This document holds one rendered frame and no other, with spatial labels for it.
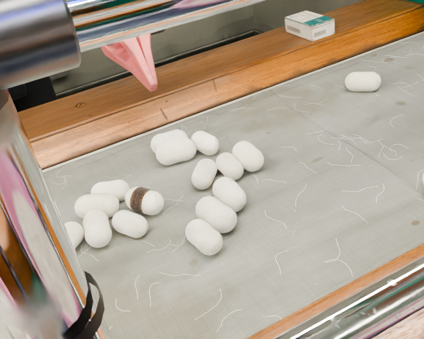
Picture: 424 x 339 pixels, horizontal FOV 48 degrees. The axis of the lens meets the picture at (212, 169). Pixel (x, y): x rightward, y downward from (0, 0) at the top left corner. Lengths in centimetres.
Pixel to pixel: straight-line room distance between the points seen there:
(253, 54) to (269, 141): 18
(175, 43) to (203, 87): 208
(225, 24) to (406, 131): 232
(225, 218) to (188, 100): 22
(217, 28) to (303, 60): 213
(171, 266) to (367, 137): 22
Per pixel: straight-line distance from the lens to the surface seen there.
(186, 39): 265
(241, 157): 42
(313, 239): 35
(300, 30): 65
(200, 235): 34
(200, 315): 31
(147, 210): 39
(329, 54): 63
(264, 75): 58
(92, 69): 252
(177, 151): 44
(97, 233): 37
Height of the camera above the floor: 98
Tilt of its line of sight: 33 degrees down
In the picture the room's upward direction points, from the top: 11 degrees counter-clockwise
